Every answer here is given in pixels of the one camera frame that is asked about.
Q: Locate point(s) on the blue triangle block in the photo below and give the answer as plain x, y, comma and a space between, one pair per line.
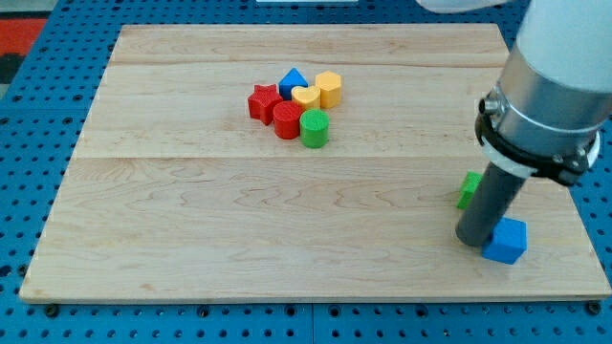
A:
290, 80

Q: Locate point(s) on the green star block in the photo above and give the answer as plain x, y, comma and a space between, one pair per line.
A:
468, 187

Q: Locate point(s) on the yellow hexagon block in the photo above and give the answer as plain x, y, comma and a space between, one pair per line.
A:
330, 86

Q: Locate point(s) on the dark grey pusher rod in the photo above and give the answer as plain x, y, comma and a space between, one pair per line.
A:
490, 201

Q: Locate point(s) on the red cylinder block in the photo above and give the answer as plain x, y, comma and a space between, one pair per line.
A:
286, 116

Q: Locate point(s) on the red star block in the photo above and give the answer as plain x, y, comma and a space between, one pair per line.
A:
262, 101

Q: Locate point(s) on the green cylinder block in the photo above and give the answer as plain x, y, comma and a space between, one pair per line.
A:
314, 128

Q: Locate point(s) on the light wooden board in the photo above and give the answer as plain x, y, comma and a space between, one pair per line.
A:
174, 195

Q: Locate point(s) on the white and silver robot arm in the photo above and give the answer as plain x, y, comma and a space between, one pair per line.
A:
543, 115

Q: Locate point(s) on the blue cube block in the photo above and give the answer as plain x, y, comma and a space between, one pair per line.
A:
508, 242

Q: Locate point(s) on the yellow heart block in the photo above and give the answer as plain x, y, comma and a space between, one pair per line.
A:
307, 97

